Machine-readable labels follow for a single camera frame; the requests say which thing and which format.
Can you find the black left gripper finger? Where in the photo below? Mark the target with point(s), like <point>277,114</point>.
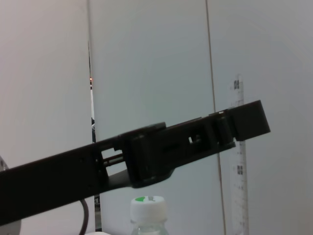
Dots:
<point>249,120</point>

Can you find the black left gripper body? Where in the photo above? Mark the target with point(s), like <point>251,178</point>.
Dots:
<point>49,183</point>

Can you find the transparent plastic ruler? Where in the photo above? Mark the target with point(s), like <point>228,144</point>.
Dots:
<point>238,195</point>

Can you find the clear green-label water bottle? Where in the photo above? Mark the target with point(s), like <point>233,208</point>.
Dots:
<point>149,210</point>

